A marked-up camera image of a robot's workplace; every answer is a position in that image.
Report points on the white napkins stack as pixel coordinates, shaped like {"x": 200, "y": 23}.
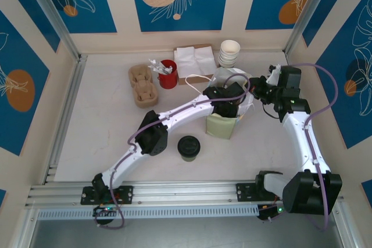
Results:
{"x": 180, "y": 81}

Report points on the black plastic cup lid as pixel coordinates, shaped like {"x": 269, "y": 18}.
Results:
{"x": 189, "y": 145}

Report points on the aluminium side rail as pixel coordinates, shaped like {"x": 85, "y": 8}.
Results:
{"x": 66, "y": 120}

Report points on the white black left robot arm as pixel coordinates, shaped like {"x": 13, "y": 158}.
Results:
{"x": 186, "y": 111}

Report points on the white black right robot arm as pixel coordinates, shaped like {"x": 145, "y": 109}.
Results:
{"x": 305, "y": 143}

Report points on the stack of paper cups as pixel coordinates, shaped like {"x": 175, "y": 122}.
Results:
{"x": 229, "y": 56}

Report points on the red metal cup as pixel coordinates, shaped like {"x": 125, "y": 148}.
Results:
{"x": 168, "y": 81}

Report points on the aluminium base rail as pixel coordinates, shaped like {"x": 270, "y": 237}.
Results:
{"x": 186, "y": 192}

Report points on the white napkin stack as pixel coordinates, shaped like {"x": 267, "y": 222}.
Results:
{"x": 205, "y": 60}
{"x": 184, "y": 62}

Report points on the white paper sachets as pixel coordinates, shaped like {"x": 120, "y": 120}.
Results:
{"x": 154, "y": 65}

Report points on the stack of cardboard cup carriers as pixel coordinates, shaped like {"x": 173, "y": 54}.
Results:
{"x": 143, "y": 97}

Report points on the green paper takeout bag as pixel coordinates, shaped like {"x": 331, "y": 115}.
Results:
{"x": 221, "y": 129}

